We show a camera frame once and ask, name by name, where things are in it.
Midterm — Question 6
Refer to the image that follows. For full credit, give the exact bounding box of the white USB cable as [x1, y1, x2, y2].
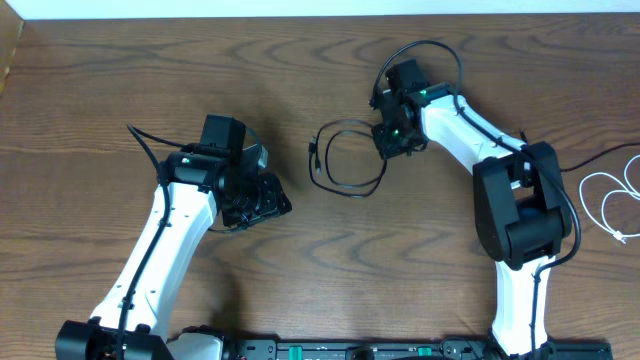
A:
[578, 153, 640, 245]

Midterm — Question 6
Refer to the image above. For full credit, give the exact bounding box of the long black USB cable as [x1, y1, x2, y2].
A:
[307, 118, 389, 199]

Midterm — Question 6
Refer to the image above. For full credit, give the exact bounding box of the short black USB cable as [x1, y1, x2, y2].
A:
[517, 128, 640, 174]

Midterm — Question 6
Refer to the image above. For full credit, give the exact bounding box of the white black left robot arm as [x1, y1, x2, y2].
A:
[55, 115, 292, 359]

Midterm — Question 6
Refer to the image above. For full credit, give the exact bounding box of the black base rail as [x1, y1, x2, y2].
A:
[169, 324, 614, 360]

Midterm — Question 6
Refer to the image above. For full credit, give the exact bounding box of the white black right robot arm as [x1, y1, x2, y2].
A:
[371, 59, 571, 359]

